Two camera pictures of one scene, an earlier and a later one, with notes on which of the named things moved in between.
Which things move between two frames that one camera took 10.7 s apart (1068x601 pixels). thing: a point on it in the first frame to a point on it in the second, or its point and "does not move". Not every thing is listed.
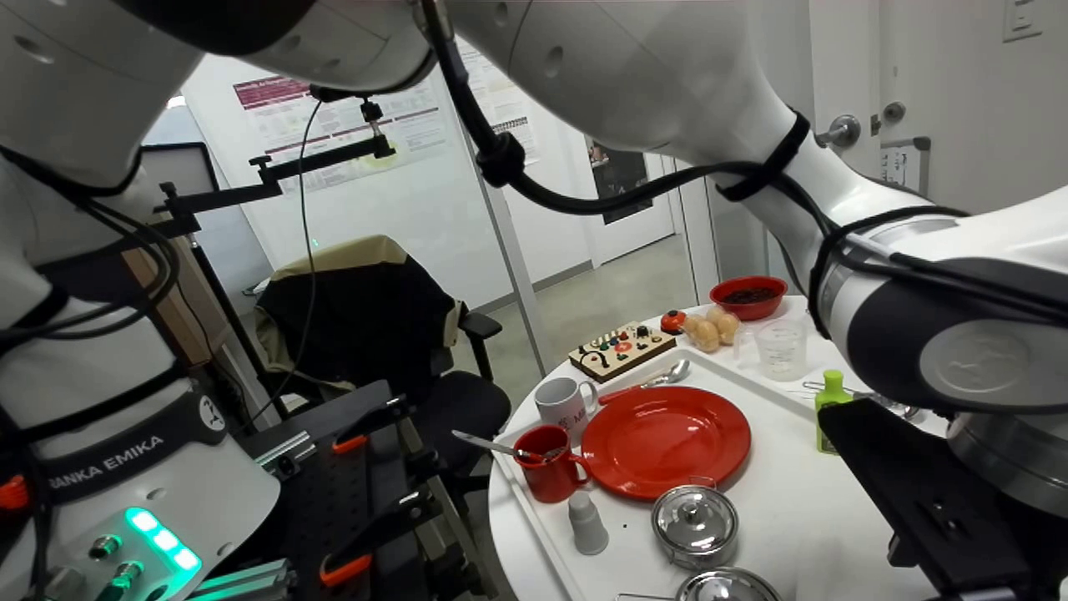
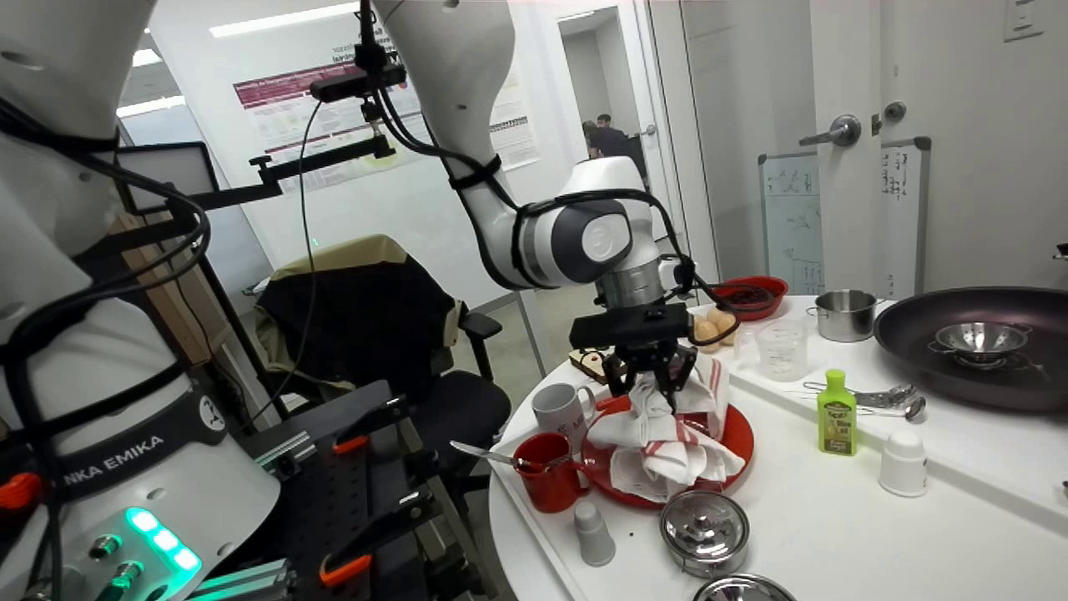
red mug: (549, 462) does not move
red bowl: (749, 294) does not move
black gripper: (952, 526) to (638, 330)
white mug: (565, 402) does not move
